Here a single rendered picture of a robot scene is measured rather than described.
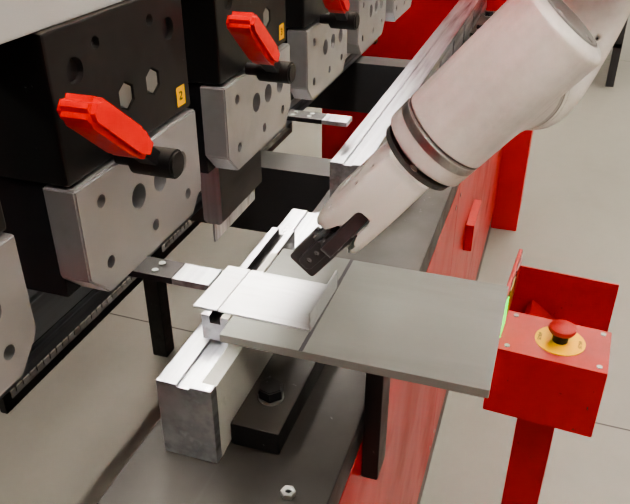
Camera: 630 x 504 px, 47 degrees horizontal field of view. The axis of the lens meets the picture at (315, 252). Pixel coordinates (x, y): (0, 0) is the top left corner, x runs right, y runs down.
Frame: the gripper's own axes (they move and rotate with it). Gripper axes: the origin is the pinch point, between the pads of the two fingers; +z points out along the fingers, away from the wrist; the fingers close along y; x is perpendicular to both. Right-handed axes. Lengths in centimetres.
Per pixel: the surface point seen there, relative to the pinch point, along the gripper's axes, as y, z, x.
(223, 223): 1.8, 3.8, -8.6
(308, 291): -2.0, 5.7, 2.9
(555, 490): -80, 58, 97
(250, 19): 10.6, -18.1, -16.9
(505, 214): -216, 69, 72
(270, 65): 5.8, -14.3, -14.3
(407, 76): -94, 14, -2
